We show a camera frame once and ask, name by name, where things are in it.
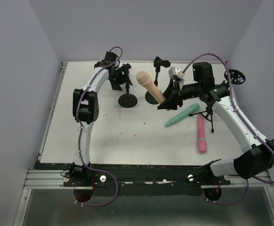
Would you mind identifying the beige toy microphone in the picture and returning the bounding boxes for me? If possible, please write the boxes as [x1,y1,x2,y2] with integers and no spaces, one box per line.
[136,71,166,104]

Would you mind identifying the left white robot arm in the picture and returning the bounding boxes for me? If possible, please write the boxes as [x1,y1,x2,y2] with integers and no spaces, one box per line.
[69,50,133,179]

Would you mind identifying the black tripod microphone stand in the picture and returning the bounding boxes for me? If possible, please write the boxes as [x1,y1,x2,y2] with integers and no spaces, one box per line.
[188,69,246,134]

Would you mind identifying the teal toy microphone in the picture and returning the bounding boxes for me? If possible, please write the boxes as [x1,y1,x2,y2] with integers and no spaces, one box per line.
[164,103,200,128]

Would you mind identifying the pink toy microphone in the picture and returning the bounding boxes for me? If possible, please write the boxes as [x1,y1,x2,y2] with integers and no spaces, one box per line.
[197,114,207,153]

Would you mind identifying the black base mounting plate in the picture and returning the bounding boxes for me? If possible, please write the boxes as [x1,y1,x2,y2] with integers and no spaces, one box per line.
[63,164,230,196]

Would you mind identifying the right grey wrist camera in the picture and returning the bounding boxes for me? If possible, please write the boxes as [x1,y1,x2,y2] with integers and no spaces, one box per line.
[168,67,185,82]

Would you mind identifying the aluminium frame rail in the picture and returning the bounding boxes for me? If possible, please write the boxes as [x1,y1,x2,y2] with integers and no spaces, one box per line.
[12,62,68,226]

